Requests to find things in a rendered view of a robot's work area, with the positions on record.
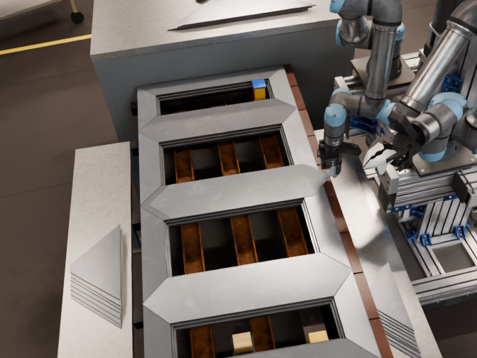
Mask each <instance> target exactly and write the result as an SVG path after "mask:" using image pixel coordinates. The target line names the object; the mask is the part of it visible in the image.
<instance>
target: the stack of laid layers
mask: <svg viewBox="0 0 477 358"><path fill-rule="evenodd" d="M264 80H265V85H266V86H267V88H268V93H269V96H270V98H271V99H272V98H274V95H273V91H272V88H271V86H270V81H269V79H264ZM250 88H253V84H252V81H249V82H240V83H235V84H230V85H221V86H216V87H207V88H202V89H194V90H188V91H183V92H174V93H170V94H160V95H156V108H157V116H160V115H161V113H160V102H166V101H170V100H176V99H184V98H190V97H198V96H204V95H208V94H217V93H222V92H231V91H236V90H245V89H250ZM277 131H279V132H280V135H281V138H282V140H283V145H284V147H285V152H286V155H287V159H288V162H289V165H290V166H293V165H294V162H293V159H292V155H291V152H290V148H289V146H288V142H287V139H286V135H285V132H284V128H283V125H282V124H274V125H268V126H259V127H255V128H250V129H242V130H236V131H227V132H223V133H217V134H209V135H204V136H196V137H190V138H185V139H177V140H172V141H164V142H158V143H159V153H160V174H161V186H160V187H159V188H158V189H157V190H156V191H155V192H154V193H153V194H152V195H151V196H150V197H149V198H148V199H147V200H146V201H145V202H144V203H143V204H142V205H141V207H142V208H143V209H145V210H147V211H149V212H150V213H152V214H153V215H155V216H156V217H159V218H160V219H162V220H163V221H164V231H165V253H166V264H167V276H168V277H167V278H169V277H172V264H171V253H170V234H169V227H176V226H181V225H186V224H194V223H199V222H207V221H212V220H217V219H225V218H230V217H238V216H243V215H252V214H256V213H261V212H269V211H274V210H282V209H287V208H291V207H300V206H302V211H303V214H304V216H305V221H306V224H307V228H308V231H309V235H310V238H311V241H312V246H313V248H314V252H315V253H320V250H319V246H318V243H317V239H316V236H315V233H314V229H313V226H312V222H311V219H310V216H309V213H308V209H307V206H306V202H305V198H304V197H302V198H297V199H293V200H285V201H280V202H272V203H267V204H262V205H254V206H250V207H241V208H236V209H232V210H223V211H218V212H210V213H205V214H200V215H192V216H188V217H179V218H175V219H171V218H170V217H168V216H166V215H164V214H163V213H162V212H159V211H158V210H156V209H154V208H153V207H151V206H150V205H149V204H150V203H151V202H152V201H153V200H154V199H155V198H156V197H157V196H159V194H161V192H162V191H164V189H166V187H167V186H168V185H166V184H165V164H164V153H163V149H167V148H176V147H181V146H189V145H195V144H199V143H208V142H213V141H221V140H227V139H235V138H240V137H245V136H253V135H259V134H267V133H272V132H277ZM327 305H330V307H331V311H332V315H333V317H334V322H335V324H336V328H337V332H338V334H339V338H338V339H333V340H340V339H344V338H346V336H345V334H344V329H343V327H342V324H341V320H340V317H339V313H338V310H337V307H336V303H335V300H334V297H333V296H330V297H326V298H318V299H313V300H305V301H300V302H296V303H288V304H284V305H276V306H271V307H267V308H259V309H254V310H246V311H241V312H237V313H229V314H225V315H217V316H212V317H208V318H200V319H195V320H187V321H182V322H174V323H169V324H170V331H171V343H172V358H178V353H177V334H176V331H180V330H187V329H192V328H196V327H204V326H209V325H217V324H222V323H226V322H233V321H238V320H246V319H251V318H259V317H263V316H268V315H276V314H281V313H288V312H292V311H297V310H305V309H310V308H318V307H322V306H327ZM328 341H332V340H325V341H321V342H328ZM315 343H320V342H313V343H309V344H304V345H310V344H315ZM299 346H303V345H296V346H292V347H299ZM286 348H291V347H284V348H280V349H286ZM274 350H279V349H272V350H268V351H263V352H269V351H274ZM258 353H261V352H255V353H250V354H258ZM250 354H243V355H239V356H234V357H240V356H245V355H250ZM226 358H233V357H226Z"/></svg>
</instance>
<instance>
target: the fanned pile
mask: <svg viewBox="0 0 477 358"><path fill-rule="evenodd" d="M370 291H371V294H372V296H373V300H374V303H375V306H376V308H377V311H378V314H379V316H380V318H379V319H380V320H381V322H382V325H383V328H384V330H385V334H386V337H387V339H388V342H389V344H390V345H392V346H394V347H396V348H397V349H399V350H400V351H402V352H404V353H405V354H408V355H409V356H411V357H412V358H422V357H421V352H420V349H419V347H418V344H417V340H416V339H415V333H414V328H413V326H412V323H411V321H410V318H409V315H408V314H407V310H406V308H405V305H404V303H403V300H402V297H401V295H400V292H399V290H398V287H397V284H396V282H395V279H394V277H393V273H392V271H391V269H390V266H389V263H388V261H387V262H386V263H385V265H384V267H383V268H382V269H381V271H380V273H379V274H378V275H377V277H376V278H375V280H374V282H373V283H372V284H371V286H370Z"/></svg>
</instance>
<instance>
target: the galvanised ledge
mask: <svg viewBox="0 0 477 358"><path fill-rule="evenodd" d="M314 133H315V136H316V137H317V141H318V143H319V140H320V139H324V130H323V129H321V130H316V131H314ZM341 157H342V164H341V172H340V174H339V175H338V176H337V177H336V178H333V176H330V178H331V181H332V184H333V186H334V189H335V192H336V196H337V197H338V200H339V204H340V206H341V209H342V212H343V214H344V218H345V220H346V223H347V226H348V228H349V232H350V234H351V238H352V240H353V243H354V246H355V248H356V252H357V254H358V257H359V260H360V262H361V266H362V268H363V272H364V274H365V277H366V280H367V282H368V286H369V287H370V286H371V284H372V283H373V282H374V280H375V278H376V277H377V275H378V274H379V273H380V271H381V269H382V268H383V267H384V265H385V263H386V262H387V261H388V263H389V266H390V269H391V271H392V273H393V277H394V279H395V282H396V284H397V287H398V290H399V292H400V295H401V297H402V300H403V303H404V305H405V308H406V310H407V314H408V315H409V318H410V321H411V323H412V326H413V328H414V333H415V339H416V340H417V344H418V347H419V349H420V352H421V357H422V358H442V355H441V353H440V351H439V348H438V346H437V343H436V341H435V338H434V336H433V334H432V331H431V329H430V327H429V324H428V322H427V319H426V317H425V315H424V312H423V310H422V307H421V305H420V302H419V300H418V298H417V295H416V293H415V290H414V288H413V286H412V283H411V281H410V278H409V276H408V274H407V271H406V269H405V266H404V264H403V262H402V259H401V257H400V254H399V252H398V249H397V247H396V245H395V242H394V240H393V237H392V235H391V233H390V230H389V228H388V226H387V223H386V221H385V218H384V216H383V213H382V211H381V209H380V206H379V204H378V201H377V200H376V197H375V194H374V192H373V189H372V187H371V184H370V183H369V180H368V177H367V175H366V172H365V170H364V168H363V166H362V163H361V160H360V158H359V157H358V156H353V155H349V154H345V153H343V154H342V155H341ZM360 168H361V170H362V172H363V175H364V178H365V179H366V183H367V185H368V188H369V190H370V192H371V196H372V198H373V201H374V203H375V206H376V209H377V211H378V214H379V216H380V219H381V221H377V222H375V221H374V219H373V216H372V214H371V211H370V208H369V206H368V203H367V200H366V197H365V195H364V193H363V190H362V187H361V184H360V182H359V179H358V176H357V174H356V171H355V169H360ZM389 345H390V344H389ZM390 348H391V350H392V353H393V356H394V358H412V357H411V356H409V355H408V354H405V353H404V352H402V351H400V350H399V349H397V348H396V347H394V346H392V345H390Z"/></svg>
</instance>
